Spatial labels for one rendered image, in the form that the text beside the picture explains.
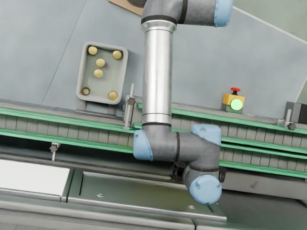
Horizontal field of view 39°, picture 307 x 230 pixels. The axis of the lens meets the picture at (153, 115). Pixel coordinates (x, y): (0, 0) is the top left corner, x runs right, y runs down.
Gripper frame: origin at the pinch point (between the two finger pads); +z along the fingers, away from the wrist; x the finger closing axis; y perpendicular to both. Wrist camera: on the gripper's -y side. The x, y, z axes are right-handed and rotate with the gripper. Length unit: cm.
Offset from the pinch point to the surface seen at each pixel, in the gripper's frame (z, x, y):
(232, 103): 31.4, -19.4, -20.7
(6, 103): 29, -5, 64
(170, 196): 0.4, 12.6, 3.7
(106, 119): 28.4, -5.3, 27.4
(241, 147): 19.7, -4.5, -23.8
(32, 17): 41, -39, 62
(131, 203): -14.5, 12.1, 17.6
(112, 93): 34.8, -15.2, 26.6
